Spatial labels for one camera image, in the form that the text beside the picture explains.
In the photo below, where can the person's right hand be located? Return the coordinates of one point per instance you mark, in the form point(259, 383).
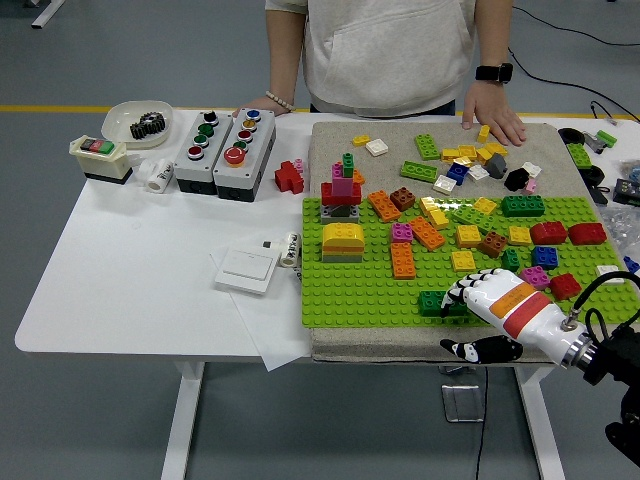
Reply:
point(260, 105)

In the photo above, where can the person's left hand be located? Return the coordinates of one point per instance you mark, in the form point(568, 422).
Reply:
point(492, 112)

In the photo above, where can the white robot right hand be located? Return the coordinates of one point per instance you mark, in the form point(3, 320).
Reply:
point(520, 305)

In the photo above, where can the yellow small brick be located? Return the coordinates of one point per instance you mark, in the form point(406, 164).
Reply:
point(483, 134)
point(361, 140)

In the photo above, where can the red four-stud brick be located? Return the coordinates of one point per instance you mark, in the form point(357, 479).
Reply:
point(565, 286)

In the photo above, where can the dark green eight-stud brick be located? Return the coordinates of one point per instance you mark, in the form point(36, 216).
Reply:
point(523, 206)
point(430, 302)

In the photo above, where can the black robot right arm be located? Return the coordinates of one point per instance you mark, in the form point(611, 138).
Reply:
point(615, 350)

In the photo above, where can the person's right forearm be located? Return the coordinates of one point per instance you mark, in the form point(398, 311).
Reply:
point(285, 55)

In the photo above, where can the person's left forearm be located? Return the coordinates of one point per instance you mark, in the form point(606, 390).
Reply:
point(495, 35)

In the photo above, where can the pink four-stud brick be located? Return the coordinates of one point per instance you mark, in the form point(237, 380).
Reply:
point(402, 233)
point(535, 276)

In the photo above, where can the dark green small brick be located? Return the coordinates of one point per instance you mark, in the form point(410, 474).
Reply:
point(348, 165)
point(510, 260)

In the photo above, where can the grey sloped brick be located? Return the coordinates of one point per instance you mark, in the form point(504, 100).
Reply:
point(498, 166)

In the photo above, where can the blue four-stud brick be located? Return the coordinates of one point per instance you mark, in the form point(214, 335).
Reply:
point(545, 257)
point(456, 174)

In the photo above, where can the brown four-stud brick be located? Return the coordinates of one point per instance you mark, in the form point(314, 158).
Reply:
point(403, 199)
point(492, 244)

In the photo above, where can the small pink brick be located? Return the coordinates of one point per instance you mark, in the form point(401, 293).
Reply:
point(531, 187)
point(299, 164)

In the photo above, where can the black brick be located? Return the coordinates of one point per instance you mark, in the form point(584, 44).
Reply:
point(516, 179)

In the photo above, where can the lime green eight-stud brick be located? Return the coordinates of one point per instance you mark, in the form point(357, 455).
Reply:
point(472, 216)
point(419, 171)
point(427, 146)

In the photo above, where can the red rounded brick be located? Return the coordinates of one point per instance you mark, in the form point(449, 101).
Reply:
point(587, 234)
point(548, 233)

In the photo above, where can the red cross-shaped brick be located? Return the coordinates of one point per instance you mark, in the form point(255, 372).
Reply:
point(287, 177)

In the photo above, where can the red wide brick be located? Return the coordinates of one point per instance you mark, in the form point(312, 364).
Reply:
point(327, 195)

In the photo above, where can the lime green small brick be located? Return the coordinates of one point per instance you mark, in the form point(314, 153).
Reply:
point(606, 137)

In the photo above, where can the pink tall brick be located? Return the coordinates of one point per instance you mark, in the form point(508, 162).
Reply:
point(342, 187)

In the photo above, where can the orange eight-stud brick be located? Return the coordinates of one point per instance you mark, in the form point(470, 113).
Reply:
point(404, 260)
point(385, 206)
point(427, 232)

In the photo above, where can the orange small brick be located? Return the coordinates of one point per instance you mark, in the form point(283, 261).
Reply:
point(358, 176)

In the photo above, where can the grey studded base brick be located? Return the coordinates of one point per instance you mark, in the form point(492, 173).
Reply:
point(340, 217)

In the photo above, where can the yellow rounded brick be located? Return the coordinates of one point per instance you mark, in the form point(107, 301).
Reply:
point(342, 234)

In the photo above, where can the green studded baseplate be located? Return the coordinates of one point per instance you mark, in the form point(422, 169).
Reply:
point(350, 300)

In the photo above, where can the black wristwatch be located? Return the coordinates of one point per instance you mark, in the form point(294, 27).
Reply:
point(492, 73)

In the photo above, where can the grey emergency-stop control box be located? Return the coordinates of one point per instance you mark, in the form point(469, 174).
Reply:
point(255, 150)

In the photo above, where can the yellow glossy tile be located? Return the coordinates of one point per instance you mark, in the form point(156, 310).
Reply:
point(461, 161)

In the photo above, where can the white square tile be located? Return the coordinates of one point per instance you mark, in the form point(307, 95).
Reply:
point(607, 269)
point(478, 172)
point(532, 169)
point(444, 184)
point(376, 147)

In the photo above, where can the grey four-button control box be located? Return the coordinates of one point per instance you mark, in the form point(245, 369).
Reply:
point(210, 150)

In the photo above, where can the grey-brown foam mat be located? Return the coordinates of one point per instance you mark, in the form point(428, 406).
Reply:
point(340, 142)

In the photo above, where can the silver floor outlet box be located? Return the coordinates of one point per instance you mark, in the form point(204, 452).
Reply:
point(462, 402)

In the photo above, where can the black metal gear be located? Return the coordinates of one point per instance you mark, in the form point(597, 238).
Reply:
point(147, 125)

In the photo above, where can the person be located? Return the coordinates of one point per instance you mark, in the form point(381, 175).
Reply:
point(390, 50)

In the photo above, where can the white pipe tee fitting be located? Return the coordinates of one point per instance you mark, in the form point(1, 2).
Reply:
point(160, 175)

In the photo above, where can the white table leg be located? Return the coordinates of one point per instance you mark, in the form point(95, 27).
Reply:
point(542, 430)
point(182, 425)

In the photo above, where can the small black item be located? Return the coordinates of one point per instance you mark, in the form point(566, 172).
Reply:
point(599, 195)

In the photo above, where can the clear plastic bag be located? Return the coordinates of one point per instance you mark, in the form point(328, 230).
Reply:
point(622, 215)

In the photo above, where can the small black white adapter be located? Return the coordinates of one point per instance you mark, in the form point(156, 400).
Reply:
point(269, 244)

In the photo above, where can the white plastic bowl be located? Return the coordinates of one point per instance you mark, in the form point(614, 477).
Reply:
point(120, 120)

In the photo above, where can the white printed cylinder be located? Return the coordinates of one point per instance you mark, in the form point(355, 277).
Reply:
point(289, 250)

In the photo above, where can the bag of blue parts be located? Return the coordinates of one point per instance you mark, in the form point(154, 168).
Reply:
point(635, 174)

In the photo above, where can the black display device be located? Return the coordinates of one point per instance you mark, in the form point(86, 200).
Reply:
point(627, 191)

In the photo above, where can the orange thin plate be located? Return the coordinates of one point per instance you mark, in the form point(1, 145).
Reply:
point(345, 247)

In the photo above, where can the white furniture foot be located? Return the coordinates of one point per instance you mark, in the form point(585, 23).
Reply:
point(47, 12)

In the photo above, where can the white paper sheet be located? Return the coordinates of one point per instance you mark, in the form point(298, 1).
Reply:
point(270, 340)

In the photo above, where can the white wall switch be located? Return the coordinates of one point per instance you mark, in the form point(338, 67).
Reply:
point(247, 270)

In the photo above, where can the cream switch box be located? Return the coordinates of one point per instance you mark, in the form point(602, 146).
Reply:
point(100, 162)

